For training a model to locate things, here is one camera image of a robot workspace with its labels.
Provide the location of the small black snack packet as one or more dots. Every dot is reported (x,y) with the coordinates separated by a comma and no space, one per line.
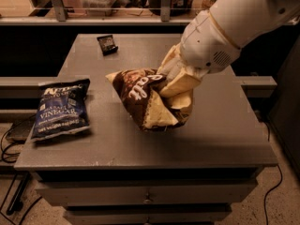
(107,44)

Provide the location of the grey metal railing shelf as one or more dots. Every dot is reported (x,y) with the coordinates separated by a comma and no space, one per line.
(117,9)

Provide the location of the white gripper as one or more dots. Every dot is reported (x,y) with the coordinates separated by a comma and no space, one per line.
(207,44)

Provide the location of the round drawer knob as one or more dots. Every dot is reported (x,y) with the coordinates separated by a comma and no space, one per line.
(147,200)

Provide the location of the blue vinegar chip bag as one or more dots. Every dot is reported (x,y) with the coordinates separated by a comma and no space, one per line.
(61,110)

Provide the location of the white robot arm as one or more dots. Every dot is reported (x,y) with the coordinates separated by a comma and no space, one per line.
(244,24)

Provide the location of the grey drawer cabinet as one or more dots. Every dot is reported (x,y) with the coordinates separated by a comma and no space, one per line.
(193,173)

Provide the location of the brown sea salt chip bag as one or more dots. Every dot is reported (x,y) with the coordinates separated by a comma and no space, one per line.
(138,91)

